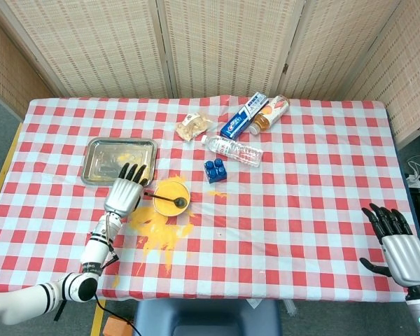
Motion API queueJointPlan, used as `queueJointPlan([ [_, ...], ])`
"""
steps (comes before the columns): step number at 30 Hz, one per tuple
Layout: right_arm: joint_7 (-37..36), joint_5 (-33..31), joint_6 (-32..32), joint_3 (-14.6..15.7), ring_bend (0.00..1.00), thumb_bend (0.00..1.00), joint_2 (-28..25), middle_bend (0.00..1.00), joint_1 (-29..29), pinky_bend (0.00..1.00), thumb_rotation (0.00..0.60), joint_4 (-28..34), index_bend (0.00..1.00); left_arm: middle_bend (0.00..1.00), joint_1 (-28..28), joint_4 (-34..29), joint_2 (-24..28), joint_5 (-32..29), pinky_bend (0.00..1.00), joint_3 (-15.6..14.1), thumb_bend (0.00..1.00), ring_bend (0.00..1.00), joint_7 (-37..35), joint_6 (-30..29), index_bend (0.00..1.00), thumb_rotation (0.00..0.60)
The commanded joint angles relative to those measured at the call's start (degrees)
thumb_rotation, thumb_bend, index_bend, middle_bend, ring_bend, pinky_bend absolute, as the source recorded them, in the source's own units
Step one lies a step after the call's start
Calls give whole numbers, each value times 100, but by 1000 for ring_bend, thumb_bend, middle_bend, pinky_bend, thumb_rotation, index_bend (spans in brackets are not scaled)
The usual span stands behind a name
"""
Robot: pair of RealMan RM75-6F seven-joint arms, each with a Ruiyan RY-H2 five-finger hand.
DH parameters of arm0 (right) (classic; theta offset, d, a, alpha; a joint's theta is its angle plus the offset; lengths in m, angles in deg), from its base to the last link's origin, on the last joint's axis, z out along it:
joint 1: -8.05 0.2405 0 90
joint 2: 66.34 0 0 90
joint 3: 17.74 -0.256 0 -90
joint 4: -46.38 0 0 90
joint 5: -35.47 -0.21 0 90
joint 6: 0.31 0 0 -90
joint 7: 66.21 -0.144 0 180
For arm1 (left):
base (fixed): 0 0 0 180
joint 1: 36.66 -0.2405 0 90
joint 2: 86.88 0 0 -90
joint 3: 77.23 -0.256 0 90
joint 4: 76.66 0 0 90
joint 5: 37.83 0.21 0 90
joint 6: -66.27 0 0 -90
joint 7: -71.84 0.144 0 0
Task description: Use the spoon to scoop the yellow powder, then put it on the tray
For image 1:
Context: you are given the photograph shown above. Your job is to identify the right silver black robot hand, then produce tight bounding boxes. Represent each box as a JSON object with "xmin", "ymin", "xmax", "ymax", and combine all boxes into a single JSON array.
[{"xmin": 358, "ymin": 202, "xmax": 420, "ymax": 290}]

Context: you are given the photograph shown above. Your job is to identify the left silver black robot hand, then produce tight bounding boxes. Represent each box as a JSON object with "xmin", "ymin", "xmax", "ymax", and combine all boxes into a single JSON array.
[{"xmin": 103, "ymin": 162, "xmax": 150, "ymax": 220}]

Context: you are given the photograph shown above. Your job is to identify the black spoon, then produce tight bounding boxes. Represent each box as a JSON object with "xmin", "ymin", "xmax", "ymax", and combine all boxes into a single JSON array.
[{"xmin": 143, "ymin": 190, "xmax": 188, "ymax": 208}]

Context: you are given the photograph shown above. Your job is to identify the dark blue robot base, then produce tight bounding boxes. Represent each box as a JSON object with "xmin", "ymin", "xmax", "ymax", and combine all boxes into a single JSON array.
[{"xmin": 132, "ymin": 299, "xmax": 283, "ymax": 336}]

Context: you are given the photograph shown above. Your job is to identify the metal tray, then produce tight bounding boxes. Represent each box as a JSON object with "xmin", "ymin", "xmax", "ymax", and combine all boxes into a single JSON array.
[{"xmin": 80, "ymin": 137, "xmax": 159, "ymax": 187}]

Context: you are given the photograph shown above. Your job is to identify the yellow bowl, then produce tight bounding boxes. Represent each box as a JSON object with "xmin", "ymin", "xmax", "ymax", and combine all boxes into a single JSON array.
[{"xmin": 152, "ymin": 181, "xmax": 192, "ymax": 217}]

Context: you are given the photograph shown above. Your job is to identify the large spilled yellow powder pile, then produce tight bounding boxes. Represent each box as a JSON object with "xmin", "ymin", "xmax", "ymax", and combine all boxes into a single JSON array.
[{"xmin": 127, "ymin": 204, "xmax": 197, "ymax": 276}]

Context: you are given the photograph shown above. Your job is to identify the blue building block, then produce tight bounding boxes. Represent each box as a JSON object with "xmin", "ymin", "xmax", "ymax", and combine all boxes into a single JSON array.
[{"xmin": 203, "ymin": 157, "xmax": 228, "ymax": 184}]

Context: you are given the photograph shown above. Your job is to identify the clear bag of snacks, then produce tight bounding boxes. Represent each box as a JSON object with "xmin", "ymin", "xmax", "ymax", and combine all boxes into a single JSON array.
[{"xmin": 175, "ymin": 111, "xmax": 214, "ymax": 142}]

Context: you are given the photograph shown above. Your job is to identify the clear plastic water bottle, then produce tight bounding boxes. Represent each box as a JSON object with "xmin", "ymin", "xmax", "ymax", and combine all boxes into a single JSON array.
[{"xmin": 200, "ymin": 134, "xmax": 264, "ymax": 168}]

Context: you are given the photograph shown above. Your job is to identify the orange box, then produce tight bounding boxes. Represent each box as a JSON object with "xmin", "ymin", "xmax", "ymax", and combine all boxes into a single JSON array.
[{"xmin": 102, "ymin": 314, "xmax": 134, "ymax": 336}]

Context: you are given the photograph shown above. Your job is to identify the red white checkered tablecloth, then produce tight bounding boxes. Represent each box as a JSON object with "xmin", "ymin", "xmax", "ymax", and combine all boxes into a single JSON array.
[{"xmin": 0, "ymin": 94, "xmax": 420, "ymax": 302}]

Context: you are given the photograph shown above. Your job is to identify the blue white toothpaste box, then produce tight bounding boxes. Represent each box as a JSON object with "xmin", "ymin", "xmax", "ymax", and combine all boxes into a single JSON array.
[{"xmin": 219, "ymin": 91, "xmax": 270, "ymax": 139}]

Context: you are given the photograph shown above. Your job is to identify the orange drink bottle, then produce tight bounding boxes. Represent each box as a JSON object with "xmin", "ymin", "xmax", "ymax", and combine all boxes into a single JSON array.
[{"xmin": 248, "ymin": 94, "xmax": 291, "ymax": 136}]

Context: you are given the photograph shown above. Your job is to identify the woven folding screen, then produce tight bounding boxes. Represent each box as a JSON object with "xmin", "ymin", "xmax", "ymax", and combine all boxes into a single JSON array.
[{"xmin": 0, "ymin": 0, "xmax": 420, "ymax": 148}]

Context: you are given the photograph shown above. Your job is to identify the black cable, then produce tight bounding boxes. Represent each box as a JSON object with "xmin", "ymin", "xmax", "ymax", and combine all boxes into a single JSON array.
[{"xmin": 94, "ymin": 293, "xmax": 143, "ymax": 336}]

